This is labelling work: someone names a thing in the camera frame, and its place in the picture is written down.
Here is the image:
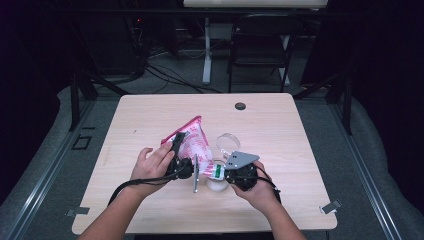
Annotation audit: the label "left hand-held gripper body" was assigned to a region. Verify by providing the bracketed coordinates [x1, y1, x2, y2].
[165, 153, 200, 194]

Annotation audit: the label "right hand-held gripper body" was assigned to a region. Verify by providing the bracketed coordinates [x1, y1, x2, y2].
[223, 150, 261, 192]

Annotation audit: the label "red and white plastic bag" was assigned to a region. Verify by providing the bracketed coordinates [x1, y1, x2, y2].
[160, 115, 226, 181]

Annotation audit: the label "clear jar with hinged lid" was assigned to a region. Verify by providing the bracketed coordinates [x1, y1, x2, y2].
[204, 132, 241, 193]

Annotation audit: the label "person's left hand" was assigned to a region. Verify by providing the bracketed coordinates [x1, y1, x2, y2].
[128, 141, 176, 198]

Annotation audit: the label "person's right hand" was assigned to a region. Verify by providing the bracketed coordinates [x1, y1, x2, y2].
[230, 160, 281, 214]

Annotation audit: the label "white desk leg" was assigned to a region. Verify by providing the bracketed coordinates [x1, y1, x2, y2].
[202, 17, 213, 85]
[280, 34, 292, 87]

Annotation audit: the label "grey tape strip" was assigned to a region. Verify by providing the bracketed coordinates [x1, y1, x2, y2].
[65, 206, 91, 218]
[319, 199, 343, 215]

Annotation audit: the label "black metal stand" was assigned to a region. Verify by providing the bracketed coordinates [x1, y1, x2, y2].
[293, 71, 354, 136]
[68, 71, 129, 132]

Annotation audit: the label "black folding chair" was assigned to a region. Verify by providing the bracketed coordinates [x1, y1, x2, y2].
[227, 13, 303, 94]

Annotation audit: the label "dark equipment cabinet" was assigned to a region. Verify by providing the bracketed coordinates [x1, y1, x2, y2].
[79, 13, 145, 76]

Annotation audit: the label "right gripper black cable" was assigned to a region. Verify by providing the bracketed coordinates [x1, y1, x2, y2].
[254, 164, 283, 204]

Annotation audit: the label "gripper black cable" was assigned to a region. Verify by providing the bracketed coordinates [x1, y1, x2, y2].
[254, 164, 283, 204]
[108, 166, 188, 206]

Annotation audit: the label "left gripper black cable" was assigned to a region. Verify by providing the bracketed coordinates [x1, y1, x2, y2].
[108, 166, 188, 206]

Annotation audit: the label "black floor cables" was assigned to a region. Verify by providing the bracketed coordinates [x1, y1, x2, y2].
[144, 63, 222, 95]

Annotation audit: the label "aluminium floor rail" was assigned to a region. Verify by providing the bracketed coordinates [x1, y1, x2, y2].
[0, 99, 96, 240]
[328, 99, 404, 240]

